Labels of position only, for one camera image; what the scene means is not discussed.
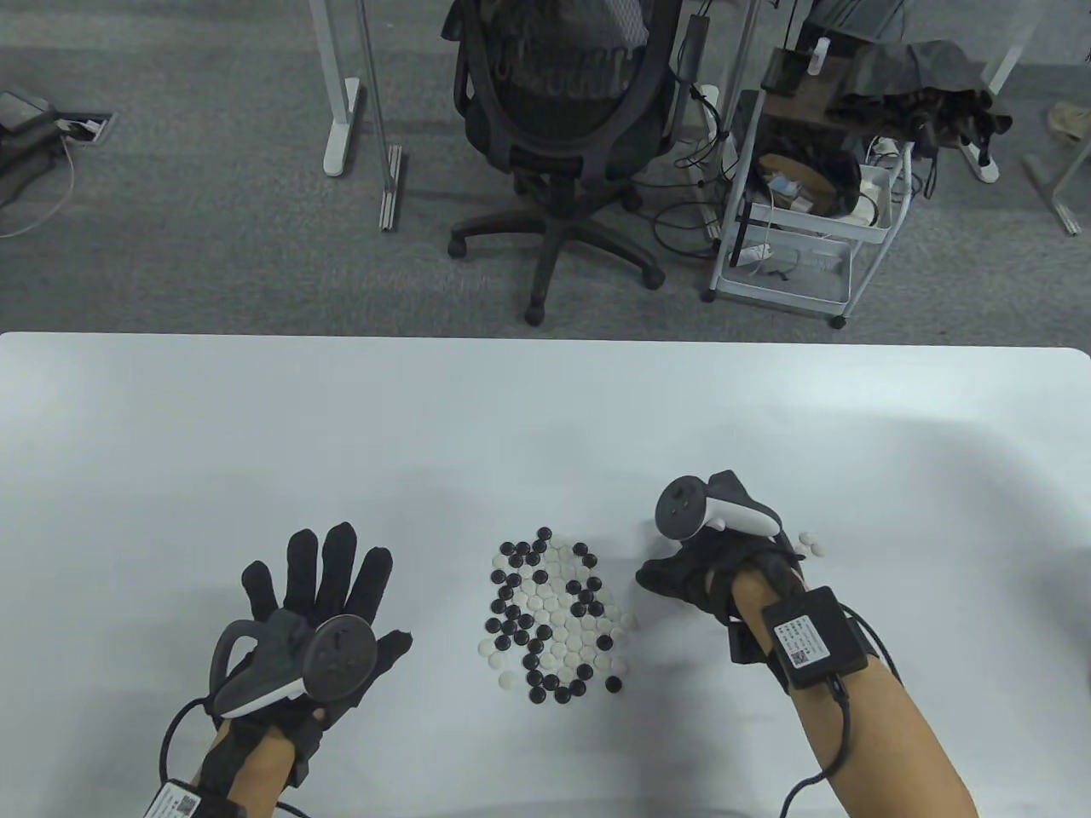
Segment person's right hand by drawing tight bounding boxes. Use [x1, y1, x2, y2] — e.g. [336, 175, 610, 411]
[635, 470, 806, 636]

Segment person's left hand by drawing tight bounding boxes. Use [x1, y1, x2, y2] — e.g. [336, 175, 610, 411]
[241, 521, 415, 789]

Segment mixed black white go stones pile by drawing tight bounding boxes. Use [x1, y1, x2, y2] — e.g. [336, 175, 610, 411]
[477, 528, 640, 706]

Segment person's left forearm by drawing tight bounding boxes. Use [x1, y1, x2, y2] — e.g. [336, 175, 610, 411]
[192, 720, 299, 818]

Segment person's right forearm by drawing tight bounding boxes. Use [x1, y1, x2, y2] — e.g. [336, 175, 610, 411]
[733, 567, 981, 818]

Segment grey white right hand controller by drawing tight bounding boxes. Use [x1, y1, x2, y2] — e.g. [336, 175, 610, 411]
[655, 473, 783, 544]

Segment grey white hand controller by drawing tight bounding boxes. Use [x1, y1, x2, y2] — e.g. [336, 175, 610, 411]
[209, 615, 378, 718]
[655, 473, 783, 544]

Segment grey white left hand controller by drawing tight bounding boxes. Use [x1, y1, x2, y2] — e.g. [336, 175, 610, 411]
[209, 615, 378, 718]

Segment white utility cart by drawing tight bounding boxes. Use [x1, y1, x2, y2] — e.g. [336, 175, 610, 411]
[701, 47, 917, 331]

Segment black mesh office chair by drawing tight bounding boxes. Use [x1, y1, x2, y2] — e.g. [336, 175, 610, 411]
[443, 0, 687, 326]

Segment white desk leg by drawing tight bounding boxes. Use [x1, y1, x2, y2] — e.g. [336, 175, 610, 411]
[309, 0, 363, 178]
[989, 0, 1049, 95]

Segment white power strip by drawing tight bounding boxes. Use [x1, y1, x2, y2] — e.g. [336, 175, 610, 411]
[955, 135, 1000, 184]

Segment floor socket box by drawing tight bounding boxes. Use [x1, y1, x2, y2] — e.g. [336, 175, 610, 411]
[54, 109, 116, 146]

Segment grey metal floor foot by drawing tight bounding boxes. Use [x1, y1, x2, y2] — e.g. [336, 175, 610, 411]
[1023, 152, 1083, 237]

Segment black power adapter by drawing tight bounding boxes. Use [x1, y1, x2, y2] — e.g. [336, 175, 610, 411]
[678, 13, 710, 84]

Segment black cloth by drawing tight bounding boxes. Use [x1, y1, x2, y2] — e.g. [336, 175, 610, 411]
[827, 38, 1015, 146]

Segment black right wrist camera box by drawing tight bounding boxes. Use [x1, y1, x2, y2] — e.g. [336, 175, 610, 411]
[761, 586, 872, 691]

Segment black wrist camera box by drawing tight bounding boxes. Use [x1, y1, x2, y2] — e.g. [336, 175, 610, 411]
[141, 780, 244, 818]
[761, 586, 872, 691]

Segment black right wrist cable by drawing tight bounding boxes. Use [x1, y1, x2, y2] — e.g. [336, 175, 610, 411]
[780, 609, 904, 818]

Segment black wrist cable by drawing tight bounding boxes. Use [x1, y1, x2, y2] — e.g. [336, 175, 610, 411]
[160, 699, 214, 785]
[780, 609, 904, 818]

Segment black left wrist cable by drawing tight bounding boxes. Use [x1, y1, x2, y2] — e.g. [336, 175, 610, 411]
[160, 699, 214, 785]

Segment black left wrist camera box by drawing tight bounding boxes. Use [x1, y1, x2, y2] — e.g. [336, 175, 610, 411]
[141, 780, 244, 818]

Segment aluminium profile post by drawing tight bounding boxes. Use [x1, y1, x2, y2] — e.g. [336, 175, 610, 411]
[354, 0, 403, 231]

